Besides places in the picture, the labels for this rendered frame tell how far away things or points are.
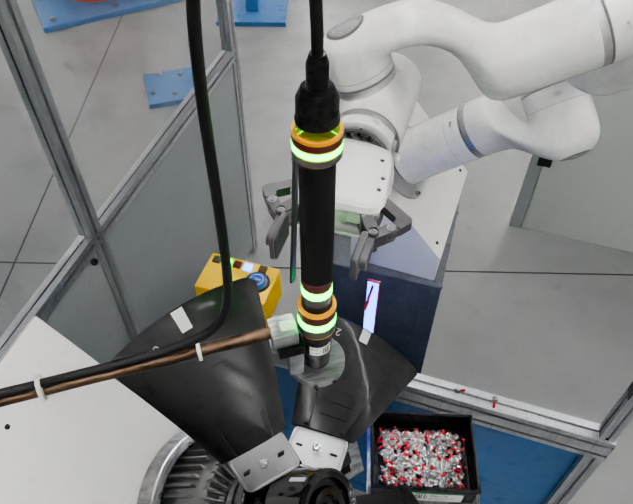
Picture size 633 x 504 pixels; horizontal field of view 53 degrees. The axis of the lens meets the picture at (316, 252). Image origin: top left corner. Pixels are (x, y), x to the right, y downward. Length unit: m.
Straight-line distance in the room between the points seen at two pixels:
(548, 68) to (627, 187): 2.13
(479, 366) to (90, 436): 1.78
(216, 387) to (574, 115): 0.80
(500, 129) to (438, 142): 0.14
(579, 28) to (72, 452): 0.87
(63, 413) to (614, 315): 2.30
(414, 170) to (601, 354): 1.52
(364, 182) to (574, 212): 2.35
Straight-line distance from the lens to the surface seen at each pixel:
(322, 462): 1.03
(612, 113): 2.66
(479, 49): 0.75
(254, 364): 0.90
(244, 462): 0.96
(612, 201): 2.94
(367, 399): 1.09
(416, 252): 1.50
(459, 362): 2.55
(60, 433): 1.03
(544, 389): 2.58
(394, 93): 0.77
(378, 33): 0.74
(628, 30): 0.80
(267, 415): 0.93
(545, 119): 1.28
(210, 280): 1.38
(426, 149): 1.39
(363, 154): 0.71
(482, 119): 1.33
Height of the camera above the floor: 2.14
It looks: 49 degrees down
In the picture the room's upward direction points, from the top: straight up
